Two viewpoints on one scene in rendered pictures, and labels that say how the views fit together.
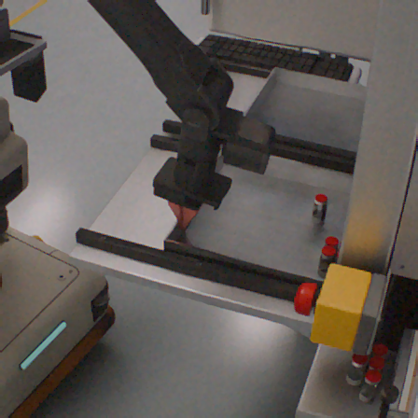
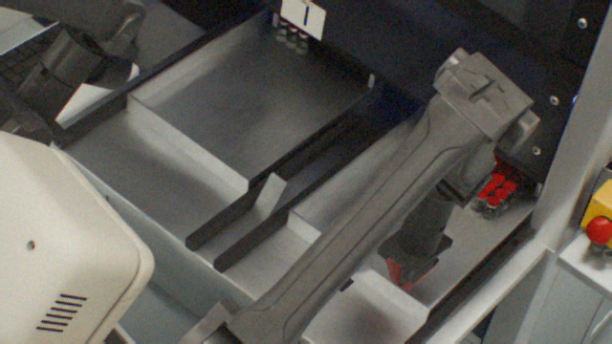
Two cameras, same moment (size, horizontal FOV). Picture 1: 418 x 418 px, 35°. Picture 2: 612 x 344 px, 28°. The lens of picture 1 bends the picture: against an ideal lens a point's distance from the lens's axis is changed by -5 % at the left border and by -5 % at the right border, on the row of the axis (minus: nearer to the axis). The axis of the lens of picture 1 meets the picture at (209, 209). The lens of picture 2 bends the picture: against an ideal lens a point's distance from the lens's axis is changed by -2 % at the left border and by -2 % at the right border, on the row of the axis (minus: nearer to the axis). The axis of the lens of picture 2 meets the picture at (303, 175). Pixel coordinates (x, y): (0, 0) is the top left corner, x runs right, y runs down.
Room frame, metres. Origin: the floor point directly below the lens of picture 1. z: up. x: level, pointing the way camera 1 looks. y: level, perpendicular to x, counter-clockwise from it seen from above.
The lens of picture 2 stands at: (0.72, 1.21, 2.26)
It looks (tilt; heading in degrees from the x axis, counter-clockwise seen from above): 45 degrees down; 283
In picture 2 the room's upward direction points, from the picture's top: 11 degrees clockwise
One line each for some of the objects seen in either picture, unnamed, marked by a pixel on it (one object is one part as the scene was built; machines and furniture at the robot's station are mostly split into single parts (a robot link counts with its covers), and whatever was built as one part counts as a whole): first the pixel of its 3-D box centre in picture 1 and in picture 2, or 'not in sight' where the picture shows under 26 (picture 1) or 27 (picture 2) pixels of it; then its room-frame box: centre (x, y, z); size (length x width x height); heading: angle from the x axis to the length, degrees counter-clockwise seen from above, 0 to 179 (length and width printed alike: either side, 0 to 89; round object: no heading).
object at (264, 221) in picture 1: (297, 223); (424, 207); (0.83, -0.14, 0.90); 0.34 x 0.26 x 0.04; 71
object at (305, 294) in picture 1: (311, 299); (601, 228); (0.57, -0.12, 0.99); 0.04 x 0.04 x 0.04; 71
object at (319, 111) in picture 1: (339, 118); (257, 95); (1.15, -0.25, 0.90); 0.34 x 0.26 x 0.04; 71
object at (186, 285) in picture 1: (282, 168); (307, 182); (1.02, -0.13, 0.87); 0.70 x 0.48 x 0.02; 161
